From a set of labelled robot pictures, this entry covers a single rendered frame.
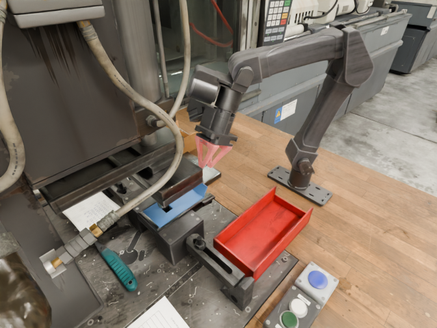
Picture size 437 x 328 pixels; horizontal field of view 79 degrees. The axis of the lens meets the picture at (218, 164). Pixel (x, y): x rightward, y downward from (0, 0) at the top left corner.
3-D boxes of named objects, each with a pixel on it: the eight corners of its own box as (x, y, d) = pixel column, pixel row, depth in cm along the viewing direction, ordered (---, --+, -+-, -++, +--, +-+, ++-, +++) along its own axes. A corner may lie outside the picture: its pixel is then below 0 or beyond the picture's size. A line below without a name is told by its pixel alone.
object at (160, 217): (208, 194, 69) (207, 186, 67) (159, 228, 60) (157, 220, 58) (190, 181, 73) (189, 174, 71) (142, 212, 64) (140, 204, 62)
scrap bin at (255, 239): (309, 222, 72) (313, 207, 69) (251, 286, 58) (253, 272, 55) (272, 200, 79) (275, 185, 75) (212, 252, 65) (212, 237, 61)
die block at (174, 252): (205, 241, 68) (203, 221, 63) (173, 267, 62) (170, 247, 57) (158, 201, 79) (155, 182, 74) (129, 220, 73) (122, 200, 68)
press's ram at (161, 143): (207, 190, 57) (201, 42, 39) (90, 270, 43) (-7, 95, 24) (158, 155, 67) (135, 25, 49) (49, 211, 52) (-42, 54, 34)
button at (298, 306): (307, 310, 53) (309, 306, 51) (299, 322, 51) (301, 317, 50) (294, 300, 54) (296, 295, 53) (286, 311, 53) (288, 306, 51)
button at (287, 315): (298, 323, 51) (300, 319, 50) (290, 335, 49) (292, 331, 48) (285, 312, 52) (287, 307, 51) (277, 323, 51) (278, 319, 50)
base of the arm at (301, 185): (329, 187, 72) (340, 175, 76) (268, 157, 83) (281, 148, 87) (322, 207, 77) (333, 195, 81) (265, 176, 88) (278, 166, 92)
